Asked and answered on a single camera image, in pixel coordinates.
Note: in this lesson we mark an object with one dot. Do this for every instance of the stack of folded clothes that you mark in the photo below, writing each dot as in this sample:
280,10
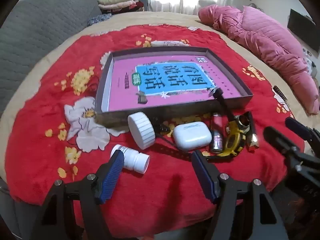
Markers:
117,2

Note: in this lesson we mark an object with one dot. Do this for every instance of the black hair claw clip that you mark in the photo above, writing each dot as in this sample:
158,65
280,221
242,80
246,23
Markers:
160,127

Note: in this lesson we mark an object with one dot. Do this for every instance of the large white ribbed cap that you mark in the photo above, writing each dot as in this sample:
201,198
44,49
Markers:
141,130

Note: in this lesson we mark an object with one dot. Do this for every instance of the blue patterned cloth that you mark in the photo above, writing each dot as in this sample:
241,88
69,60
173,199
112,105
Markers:
98,19

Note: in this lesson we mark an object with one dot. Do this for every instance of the yellow and black wristwatch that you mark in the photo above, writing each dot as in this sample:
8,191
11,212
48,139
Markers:
233,141

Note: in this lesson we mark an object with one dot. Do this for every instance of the pink and blue book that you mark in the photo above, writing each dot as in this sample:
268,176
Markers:
125,92

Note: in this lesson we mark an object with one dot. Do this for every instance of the black and gold lipstick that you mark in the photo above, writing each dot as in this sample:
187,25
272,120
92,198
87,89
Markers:
252,136

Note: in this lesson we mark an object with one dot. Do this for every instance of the red lighter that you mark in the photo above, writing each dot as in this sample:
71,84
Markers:
217,137

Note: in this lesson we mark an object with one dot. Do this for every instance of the black television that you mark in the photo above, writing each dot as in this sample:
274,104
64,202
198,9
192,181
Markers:
302,30

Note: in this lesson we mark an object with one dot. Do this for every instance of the white pill bottle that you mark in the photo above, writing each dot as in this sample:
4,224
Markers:
135,158

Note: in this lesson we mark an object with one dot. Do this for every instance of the beige bed sheet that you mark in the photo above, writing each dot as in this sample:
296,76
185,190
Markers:
160,18

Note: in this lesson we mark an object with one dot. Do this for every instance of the grey quilted headboard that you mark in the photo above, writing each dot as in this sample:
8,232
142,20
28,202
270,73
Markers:
32,35

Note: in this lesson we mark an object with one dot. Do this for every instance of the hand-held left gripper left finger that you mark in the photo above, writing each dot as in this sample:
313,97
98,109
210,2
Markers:
113,171

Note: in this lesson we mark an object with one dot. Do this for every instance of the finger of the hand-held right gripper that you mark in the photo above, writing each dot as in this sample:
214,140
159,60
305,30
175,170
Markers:
301,130
281,141

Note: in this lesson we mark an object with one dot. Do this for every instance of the brass pipe fitting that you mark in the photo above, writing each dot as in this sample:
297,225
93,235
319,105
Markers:
241,123

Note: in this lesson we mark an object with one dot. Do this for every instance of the shallow grey cardboard box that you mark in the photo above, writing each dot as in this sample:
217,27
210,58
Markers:
105,85

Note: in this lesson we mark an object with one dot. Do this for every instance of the pink quilted duvet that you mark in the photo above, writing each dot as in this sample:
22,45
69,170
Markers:
270,42

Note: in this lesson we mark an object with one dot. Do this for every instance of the red floral blanket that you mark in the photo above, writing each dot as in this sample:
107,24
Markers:
50,130

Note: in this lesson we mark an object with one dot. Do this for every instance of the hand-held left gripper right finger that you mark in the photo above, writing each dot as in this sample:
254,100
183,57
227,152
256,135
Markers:
203,172

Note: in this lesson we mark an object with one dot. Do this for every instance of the white earbuds case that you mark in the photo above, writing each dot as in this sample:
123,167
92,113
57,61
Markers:
192,135

